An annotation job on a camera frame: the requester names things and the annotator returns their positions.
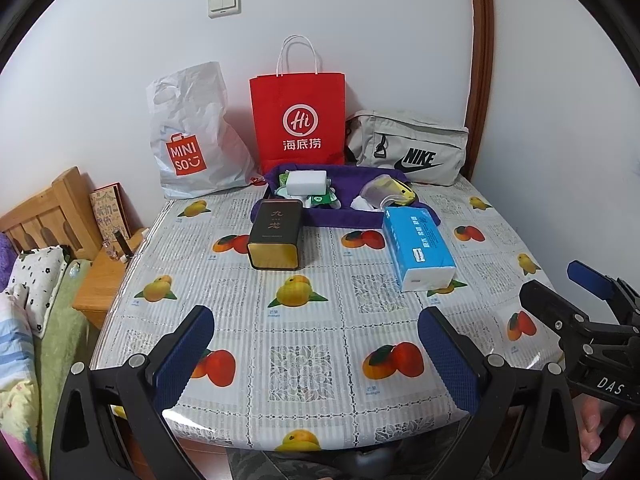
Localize patterned brown gift box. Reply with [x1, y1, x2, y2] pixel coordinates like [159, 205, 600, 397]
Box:
[90, 184, 132, 242]

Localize blue tissue pack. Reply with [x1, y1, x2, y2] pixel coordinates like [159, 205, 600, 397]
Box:
[382, 206, 457, 293]

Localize white plastic shopping bag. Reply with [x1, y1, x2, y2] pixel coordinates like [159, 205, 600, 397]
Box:
[146, 61, 268, 200]

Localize brown wooden door frame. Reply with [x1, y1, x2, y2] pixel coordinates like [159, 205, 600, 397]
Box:
[467, 0, 496, 181]

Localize dark green sachet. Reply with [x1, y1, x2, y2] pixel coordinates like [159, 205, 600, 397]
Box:
[307, 189, 342, 209]

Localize wooden nightstand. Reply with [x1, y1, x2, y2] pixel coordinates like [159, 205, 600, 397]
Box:
[72, 227, 151, 331]

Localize purple plush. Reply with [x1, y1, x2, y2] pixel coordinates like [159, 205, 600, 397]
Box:
[0, 232, 18, 291]

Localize blue striped quilt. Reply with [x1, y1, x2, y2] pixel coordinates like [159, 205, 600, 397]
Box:
[0, 292, 41, 480]

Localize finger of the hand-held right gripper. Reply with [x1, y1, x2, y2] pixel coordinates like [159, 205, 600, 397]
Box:
[566, 260, 640, 321]
[519, 280, 594, 356]

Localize white tissue pack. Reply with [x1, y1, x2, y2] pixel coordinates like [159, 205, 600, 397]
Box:
[290, 170, 328, 193]

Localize yellow and black pouch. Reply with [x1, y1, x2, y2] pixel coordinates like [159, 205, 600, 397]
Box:
[380, 175, 417, 208]

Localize purple cloth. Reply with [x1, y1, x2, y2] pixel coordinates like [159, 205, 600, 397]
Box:
[249, 162, 441, 228]

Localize wooden headboard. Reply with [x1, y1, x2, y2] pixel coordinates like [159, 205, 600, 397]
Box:
[0, 166, 103, 261]

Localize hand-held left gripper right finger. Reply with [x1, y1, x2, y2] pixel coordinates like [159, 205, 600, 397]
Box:
[419, 306, 583, 480]

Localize black and gold tea tin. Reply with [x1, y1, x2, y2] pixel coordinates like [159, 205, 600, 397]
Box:
[246, 199, 304, 271]

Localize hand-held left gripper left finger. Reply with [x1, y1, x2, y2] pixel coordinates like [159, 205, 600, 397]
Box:
[50, 305, 217, 480]

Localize black and white floral pillow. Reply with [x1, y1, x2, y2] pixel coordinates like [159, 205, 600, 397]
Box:
[7, 245, 71, 338]

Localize person's right hand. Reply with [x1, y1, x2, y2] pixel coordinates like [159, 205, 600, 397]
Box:
[580, 400, 636, 461]

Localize grey waist bag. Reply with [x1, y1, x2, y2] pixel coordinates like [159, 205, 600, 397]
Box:
[345, 110, 470, 187]

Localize red paper bag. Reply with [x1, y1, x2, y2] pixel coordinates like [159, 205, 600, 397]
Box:
[249, 35, 347, 167]

